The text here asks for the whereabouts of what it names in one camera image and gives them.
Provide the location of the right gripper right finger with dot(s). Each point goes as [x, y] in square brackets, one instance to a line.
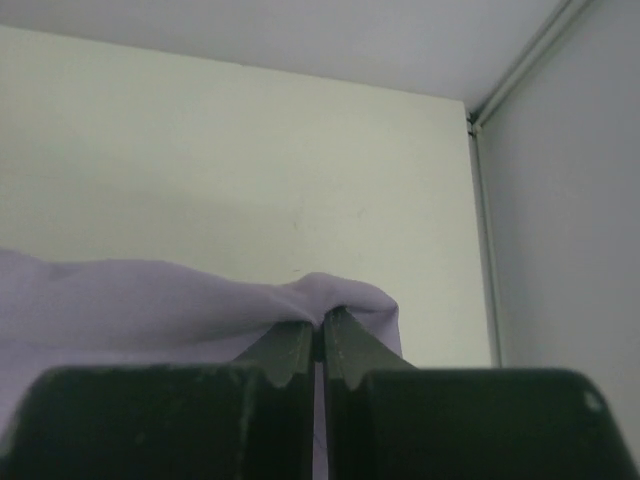
[387, 419]

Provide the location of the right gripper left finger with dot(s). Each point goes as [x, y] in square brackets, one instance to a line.
[251, 418]

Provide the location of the lilac purple t shirt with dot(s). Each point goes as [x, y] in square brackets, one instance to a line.
[137, 313]

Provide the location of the right aluminium corner post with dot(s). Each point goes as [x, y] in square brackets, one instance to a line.
[494, 145]

